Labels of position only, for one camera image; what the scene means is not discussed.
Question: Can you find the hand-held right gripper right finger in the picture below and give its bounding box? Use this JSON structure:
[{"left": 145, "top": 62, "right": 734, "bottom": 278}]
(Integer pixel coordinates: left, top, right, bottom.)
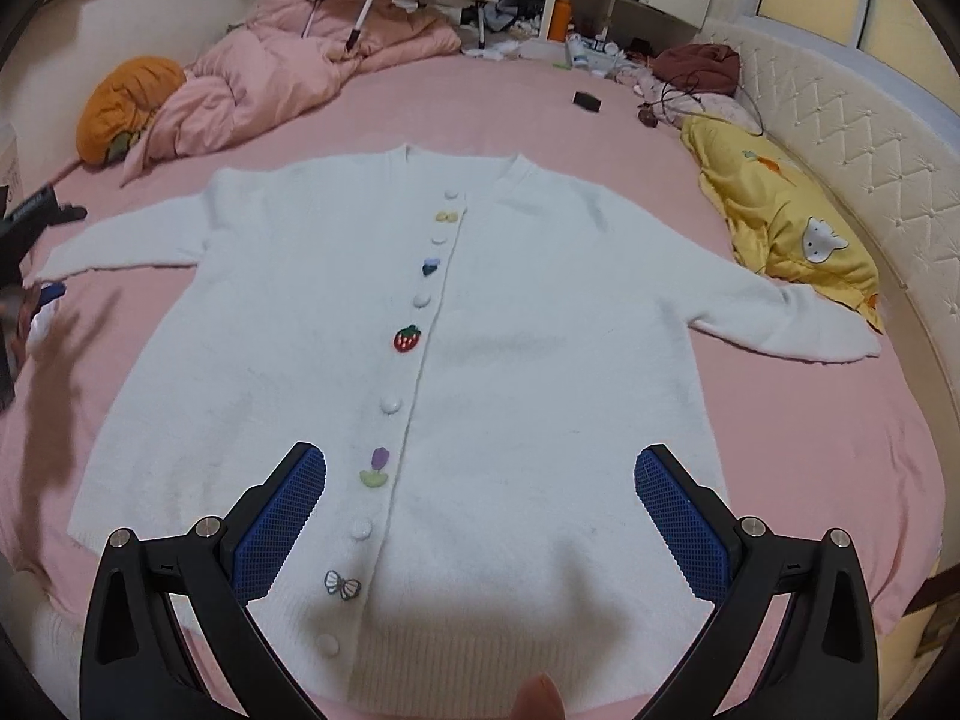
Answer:
[{"left": 634, "top": 444, "right": 882, "bottom": 720}]

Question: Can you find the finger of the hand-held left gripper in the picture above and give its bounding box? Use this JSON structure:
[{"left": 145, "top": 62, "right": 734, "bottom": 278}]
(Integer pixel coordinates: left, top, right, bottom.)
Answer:
[{"left": 21, "top": 280, "right": 70, "bottom": 310}]

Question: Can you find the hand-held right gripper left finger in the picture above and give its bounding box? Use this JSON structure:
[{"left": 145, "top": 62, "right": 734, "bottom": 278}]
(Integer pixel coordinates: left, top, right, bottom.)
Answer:
[{"left": 79, "top": 441, "right": 331, "bottom": 720}]

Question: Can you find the white fluffy cardigan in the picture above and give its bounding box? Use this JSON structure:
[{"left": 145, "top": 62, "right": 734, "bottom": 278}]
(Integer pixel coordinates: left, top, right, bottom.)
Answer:
[{"left": 34, "top": 142, "right": 882, "bottom": 713}]

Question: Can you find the person's right hand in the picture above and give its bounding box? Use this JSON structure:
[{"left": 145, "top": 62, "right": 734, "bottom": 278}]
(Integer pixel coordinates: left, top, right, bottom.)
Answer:
[{"left": 516, "top": 675, "right": 565, "bottom": 720}]

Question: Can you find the orange pumpkin pillow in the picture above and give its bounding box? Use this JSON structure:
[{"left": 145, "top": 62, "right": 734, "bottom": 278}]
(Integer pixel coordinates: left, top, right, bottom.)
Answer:
[{"left": 77, "top": 56, "right": 187, "bottom": 166}]

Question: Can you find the pink duvet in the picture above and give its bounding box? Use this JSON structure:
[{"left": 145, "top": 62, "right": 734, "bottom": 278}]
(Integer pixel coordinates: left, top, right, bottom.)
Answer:
[{"left": 120, "top": 0, "right": 462, "bottom": 185}]

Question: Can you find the yellow cartoon print blanket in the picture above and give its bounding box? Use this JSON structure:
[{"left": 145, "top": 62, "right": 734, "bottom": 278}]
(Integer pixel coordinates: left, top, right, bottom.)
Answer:
[{"left": 681, "top": 114, "right": 884, "bottom": 332}]

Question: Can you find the pink floral pillow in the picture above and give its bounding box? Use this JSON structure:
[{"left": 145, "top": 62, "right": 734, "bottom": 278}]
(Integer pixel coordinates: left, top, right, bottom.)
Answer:
[{"left": 622, "top": 64, "right": 760, "bottom": 130}]

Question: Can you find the white padded headboard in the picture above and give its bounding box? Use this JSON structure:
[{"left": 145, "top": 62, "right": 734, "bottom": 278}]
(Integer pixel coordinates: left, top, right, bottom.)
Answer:
[{"left": 694, "top": 15, "right": 960, "bottom": 466}]

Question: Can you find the pink bed sheet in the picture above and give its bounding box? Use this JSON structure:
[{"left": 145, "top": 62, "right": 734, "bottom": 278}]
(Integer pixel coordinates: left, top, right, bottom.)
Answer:
[{"left": 0, "top": 52, "right": 946, "bottom": 720}]

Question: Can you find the dark red cloth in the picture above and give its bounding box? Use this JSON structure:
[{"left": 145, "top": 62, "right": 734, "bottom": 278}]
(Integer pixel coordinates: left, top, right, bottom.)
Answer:
[{"left": 651, "top": 43, "right": 743, "bottom": 98}]

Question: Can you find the dark cable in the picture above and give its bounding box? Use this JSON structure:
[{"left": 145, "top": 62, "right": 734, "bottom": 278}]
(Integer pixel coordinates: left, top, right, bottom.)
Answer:
[{"left": 637, "top": 71, "right": 766, "bottom": 136}]

